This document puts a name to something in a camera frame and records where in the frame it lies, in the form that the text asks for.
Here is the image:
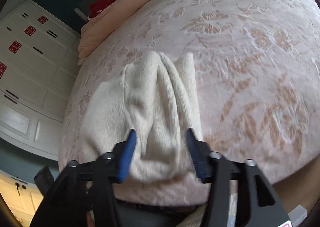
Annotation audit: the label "white wardrobe with red stickers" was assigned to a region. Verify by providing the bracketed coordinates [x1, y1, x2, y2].
[1, 0, 79, 160]

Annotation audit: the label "pink floral bedspread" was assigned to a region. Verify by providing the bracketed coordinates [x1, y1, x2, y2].
[59, 0, 319, 206]

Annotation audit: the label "cream knit sweater black hearts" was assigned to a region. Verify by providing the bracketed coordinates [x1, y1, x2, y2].
[79, 51, 202, 183]

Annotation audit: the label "red pillow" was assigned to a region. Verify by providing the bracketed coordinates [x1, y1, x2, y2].
[87, 0, 116, 21]

